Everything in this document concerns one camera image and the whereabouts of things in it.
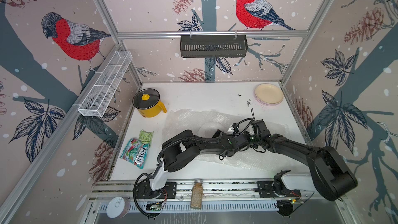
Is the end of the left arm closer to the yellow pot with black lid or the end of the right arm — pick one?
the end of the right arm

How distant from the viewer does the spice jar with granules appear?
0.67 meters

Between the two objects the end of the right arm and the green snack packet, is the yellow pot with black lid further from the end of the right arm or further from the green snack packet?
the end of the right arm

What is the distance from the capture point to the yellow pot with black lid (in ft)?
3.14

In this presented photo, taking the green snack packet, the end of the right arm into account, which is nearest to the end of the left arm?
the end of the right arm

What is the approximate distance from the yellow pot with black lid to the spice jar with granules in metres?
0.50

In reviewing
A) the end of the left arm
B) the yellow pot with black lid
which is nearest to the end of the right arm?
the end of the left arm

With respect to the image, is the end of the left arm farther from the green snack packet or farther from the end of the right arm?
the green snack packet
